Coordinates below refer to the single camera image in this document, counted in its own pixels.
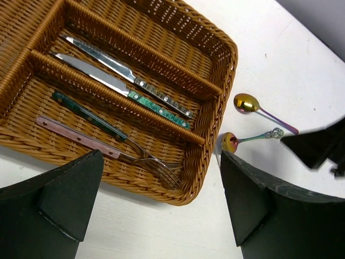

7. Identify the rainbow spoon plain handle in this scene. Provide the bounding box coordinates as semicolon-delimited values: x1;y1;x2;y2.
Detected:
233;93;299;135

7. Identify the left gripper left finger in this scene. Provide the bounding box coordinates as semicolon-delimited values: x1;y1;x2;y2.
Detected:
1;150;104;258

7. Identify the fork with pink handle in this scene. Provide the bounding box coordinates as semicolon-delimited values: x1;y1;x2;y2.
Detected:
36;116;181;189

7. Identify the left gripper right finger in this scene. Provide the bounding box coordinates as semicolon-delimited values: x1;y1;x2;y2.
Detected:
220;152;344;258

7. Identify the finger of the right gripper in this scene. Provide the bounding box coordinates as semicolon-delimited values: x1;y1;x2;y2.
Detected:
280;118;344;169

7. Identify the knife with brown marbled handle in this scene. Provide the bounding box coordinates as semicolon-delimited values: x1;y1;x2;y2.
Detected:
60;33;193;119

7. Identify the rainbow spoon ornate handle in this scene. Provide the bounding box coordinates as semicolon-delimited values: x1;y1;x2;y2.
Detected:
221;127;285;153

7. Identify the wicker cutlery tray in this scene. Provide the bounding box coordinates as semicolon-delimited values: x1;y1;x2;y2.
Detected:
1;1;238;206

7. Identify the knife with green marbled handle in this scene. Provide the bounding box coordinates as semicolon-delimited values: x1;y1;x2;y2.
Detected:
50;52;190;130

